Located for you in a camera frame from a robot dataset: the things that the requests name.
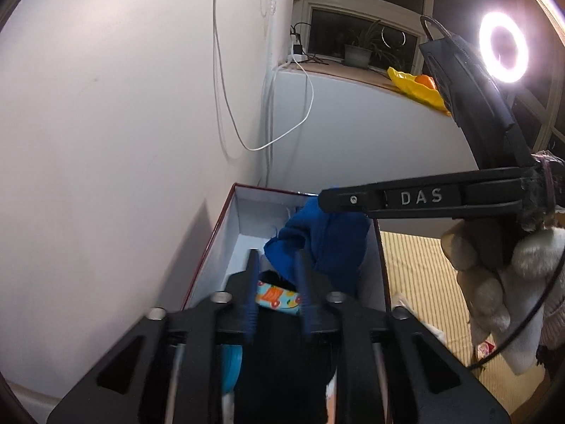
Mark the yellow fruit tray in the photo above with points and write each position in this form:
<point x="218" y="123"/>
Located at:
<point x="406" y="84"/>

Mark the white power strip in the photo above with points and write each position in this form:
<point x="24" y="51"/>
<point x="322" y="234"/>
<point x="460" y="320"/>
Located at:
<point x="296" y="58"/>

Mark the dark red cardboard box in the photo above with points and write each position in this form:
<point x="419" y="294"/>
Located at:
<point x="247" y="212"/>

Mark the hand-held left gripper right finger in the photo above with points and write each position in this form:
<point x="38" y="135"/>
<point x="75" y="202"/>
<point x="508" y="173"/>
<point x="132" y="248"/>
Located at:
<point x="305" y="304"/>

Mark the orange tissue pack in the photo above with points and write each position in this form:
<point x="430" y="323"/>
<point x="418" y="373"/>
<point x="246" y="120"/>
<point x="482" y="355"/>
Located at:
<point x="484" y="351"/>

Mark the potted plant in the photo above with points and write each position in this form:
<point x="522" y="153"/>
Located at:
<point x="357" y="55"/>

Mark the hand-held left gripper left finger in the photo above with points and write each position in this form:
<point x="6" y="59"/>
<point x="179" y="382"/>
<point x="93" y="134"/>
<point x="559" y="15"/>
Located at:
<point x="251" y="300"/>

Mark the colourful patterned packet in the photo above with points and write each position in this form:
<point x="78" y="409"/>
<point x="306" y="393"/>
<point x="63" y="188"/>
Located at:
<point x="276" y="298"/>

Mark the orange fruit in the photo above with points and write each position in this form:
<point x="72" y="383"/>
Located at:
<point x="426" y="81"/>

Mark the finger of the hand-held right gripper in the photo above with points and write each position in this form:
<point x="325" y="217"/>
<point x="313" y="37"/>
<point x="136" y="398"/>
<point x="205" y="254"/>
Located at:
<point x="441" y="198"/>

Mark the black knit hat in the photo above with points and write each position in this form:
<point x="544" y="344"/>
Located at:
<point x="282" y="362"/>

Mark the black charger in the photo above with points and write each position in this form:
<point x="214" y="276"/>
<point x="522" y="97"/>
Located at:
<point x="298" y="48"/>

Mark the teal silicone funnel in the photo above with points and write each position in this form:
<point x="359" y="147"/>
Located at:
<point x="231" y="369"/>

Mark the person's right hand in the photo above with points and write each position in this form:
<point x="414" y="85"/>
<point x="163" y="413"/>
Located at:
<point x="485" y="291"/>

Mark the blue cloth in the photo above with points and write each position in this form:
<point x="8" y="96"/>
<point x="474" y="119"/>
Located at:
<point x="335" y="247"/>

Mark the white plastic packet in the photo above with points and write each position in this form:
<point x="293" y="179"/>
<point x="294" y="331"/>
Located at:
<point x="437" y="334"/>

